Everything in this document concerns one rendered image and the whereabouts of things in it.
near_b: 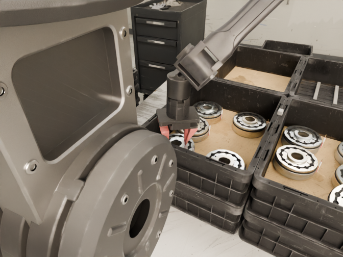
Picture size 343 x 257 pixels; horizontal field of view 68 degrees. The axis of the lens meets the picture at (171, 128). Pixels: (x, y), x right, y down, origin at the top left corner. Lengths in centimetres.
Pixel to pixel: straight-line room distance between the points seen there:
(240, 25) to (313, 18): 348
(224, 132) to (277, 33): 333
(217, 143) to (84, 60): 64
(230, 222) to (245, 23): 45
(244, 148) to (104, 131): 62
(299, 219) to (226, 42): 39
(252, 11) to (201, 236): 54
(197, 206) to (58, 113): 57
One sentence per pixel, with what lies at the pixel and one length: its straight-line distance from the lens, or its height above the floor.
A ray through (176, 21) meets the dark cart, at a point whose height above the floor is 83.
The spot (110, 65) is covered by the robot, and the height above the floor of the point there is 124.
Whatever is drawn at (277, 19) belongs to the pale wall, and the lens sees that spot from 403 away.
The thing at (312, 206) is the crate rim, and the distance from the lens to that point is 56.
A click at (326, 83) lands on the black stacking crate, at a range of 127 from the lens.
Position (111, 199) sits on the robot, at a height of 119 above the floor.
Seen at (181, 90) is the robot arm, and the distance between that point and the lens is 59.
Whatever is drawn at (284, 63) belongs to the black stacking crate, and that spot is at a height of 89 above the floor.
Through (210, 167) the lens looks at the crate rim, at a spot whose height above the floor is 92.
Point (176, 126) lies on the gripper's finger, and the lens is 63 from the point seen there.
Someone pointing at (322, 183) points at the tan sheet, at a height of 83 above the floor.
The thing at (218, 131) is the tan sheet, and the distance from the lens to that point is 82.
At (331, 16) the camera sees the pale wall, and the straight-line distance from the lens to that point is 402.
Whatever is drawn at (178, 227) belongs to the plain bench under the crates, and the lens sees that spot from 73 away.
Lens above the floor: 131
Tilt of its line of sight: 36 degrees down
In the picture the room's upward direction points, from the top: straight up
